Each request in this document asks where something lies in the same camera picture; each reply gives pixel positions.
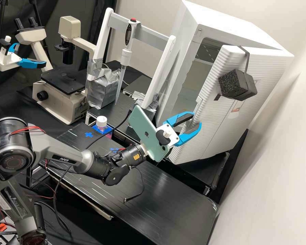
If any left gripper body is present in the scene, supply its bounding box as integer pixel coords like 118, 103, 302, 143
0, 49, 23, 71

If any black cable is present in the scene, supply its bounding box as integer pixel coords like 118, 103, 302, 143
123, 166, 145, 203
85, 109, 133, 151

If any cream microscope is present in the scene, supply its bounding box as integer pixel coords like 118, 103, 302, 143
14, 16, 98, 126

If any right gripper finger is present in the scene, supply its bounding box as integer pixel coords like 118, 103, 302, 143
163, 111, 195, 127
174, 122, 202, 147

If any white incubator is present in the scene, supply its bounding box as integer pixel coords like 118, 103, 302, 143
157, 0, 294, 123

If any white pipette stand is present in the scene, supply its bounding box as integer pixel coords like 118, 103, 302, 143
85, 7, 180, 120

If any blue bottle holder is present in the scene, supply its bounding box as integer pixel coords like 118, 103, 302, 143
92, 124, 113, 136

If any black tray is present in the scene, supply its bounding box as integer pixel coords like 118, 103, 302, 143
123, 75, 154, 96

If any pipette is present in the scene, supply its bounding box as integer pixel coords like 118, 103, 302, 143
115, 18, 141, 105

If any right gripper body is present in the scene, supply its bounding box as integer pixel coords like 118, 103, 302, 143
139, 143, 154, 161

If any right wrist camera phone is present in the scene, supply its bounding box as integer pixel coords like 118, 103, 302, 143
127, 104, 181, 163

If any incubator door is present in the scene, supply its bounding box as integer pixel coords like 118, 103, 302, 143
168, 45, 295, 165

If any small bottle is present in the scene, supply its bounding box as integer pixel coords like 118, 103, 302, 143
96, 116, 108, 129

